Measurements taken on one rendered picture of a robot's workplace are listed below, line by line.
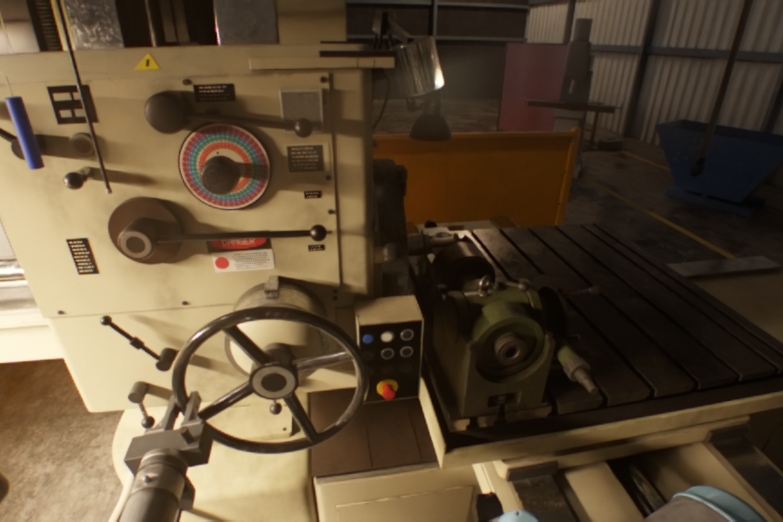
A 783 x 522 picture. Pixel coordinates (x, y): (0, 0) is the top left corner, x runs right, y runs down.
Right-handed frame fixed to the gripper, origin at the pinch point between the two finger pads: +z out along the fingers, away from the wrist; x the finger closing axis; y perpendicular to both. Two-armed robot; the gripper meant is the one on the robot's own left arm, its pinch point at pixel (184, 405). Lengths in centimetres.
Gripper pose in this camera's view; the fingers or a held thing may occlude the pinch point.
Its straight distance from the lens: 94.1
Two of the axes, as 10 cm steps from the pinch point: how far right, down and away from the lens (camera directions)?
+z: -1.7, -4.6, 8.7
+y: -1.2, -8.7, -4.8
